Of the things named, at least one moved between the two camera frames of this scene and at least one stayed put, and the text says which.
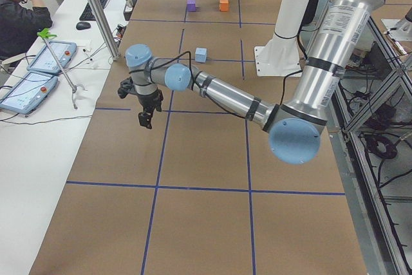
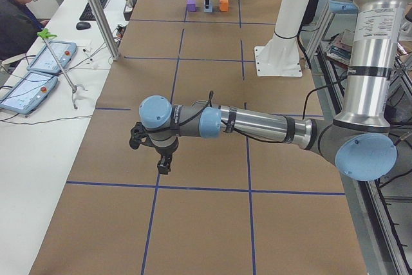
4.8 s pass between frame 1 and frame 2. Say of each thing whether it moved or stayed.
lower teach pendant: stayed
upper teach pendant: stayed
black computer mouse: stayed
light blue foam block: moved
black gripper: moved
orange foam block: stayed
